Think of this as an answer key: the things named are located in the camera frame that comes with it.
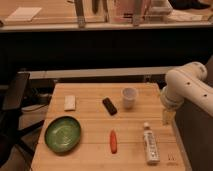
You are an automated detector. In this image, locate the metal frame post right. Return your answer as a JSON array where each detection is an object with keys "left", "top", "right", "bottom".
[{"left": 132, "top": 0, "right": 142, "bottom": 26}]

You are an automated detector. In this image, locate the white paper cup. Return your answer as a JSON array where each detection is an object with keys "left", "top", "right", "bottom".
[{"left": 122, "top": 87, "right": 138, "bottom": 109}]

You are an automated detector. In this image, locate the white paper sheet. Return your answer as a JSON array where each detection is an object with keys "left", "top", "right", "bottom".
[{"left": 6, "top": 7, "right": 42, "bottom": 22}]

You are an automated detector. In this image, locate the white plastic bottle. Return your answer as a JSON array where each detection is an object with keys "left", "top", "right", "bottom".
[{"left": 143, "top": 122, "right": 160, "bottom": 165}]

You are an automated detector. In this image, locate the metal frame post left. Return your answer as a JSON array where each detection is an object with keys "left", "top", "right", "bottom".
[{"left": 74, "top": 0, "right": 86, "bottom": 28}]

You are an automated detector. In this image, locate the metal frame post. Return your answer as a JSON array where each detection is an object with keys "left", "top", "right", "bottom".
[
  {"left": 132, "top": 0, "right": 142, "bottom": 26},
  {"left": 74, "top": 0, "right": 86, "bottom": 28}
]

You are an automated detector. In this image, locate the black office chair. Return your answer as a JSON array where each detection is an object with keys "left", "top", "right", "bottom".
[{"left": 0, "top": 73, "right": 44, "bottom": 168}]

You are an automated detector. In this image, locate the black rectangular remote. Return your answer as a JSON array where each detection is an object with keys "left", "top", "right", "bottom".
[{"left": 102, "top": 98, "right": 117, "bottom": 115}]

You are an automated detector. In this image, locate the white rectangular block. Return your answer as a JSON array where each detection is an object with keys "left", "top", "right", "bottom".
[{"left": 64, "top": 95, "right": 76, "bottom": 111}]

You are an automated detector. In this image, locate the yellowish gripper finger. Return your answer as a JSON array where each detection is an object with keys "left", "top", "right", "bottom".
[{"left": 162, "top": 109, "right": 176, "bottom": 125}]

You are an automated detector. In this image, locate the green ceramic bowl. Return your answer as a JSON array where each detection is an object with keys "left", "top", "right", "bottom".
[{"left": 44, "top": 116, "right": 81, "bottom": 153}]

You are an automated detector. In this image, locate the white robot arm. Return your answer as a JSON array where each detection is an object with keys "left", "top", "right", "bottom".
[{"left": 160, "top": 62, "right": 213, "bottom": 125}]

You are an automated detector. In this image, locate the long wooden shelf board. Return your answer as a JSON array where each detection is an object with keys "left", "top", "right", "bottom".
[{"left": 18, "top": 65, "right": 188, "bottom": 80}]

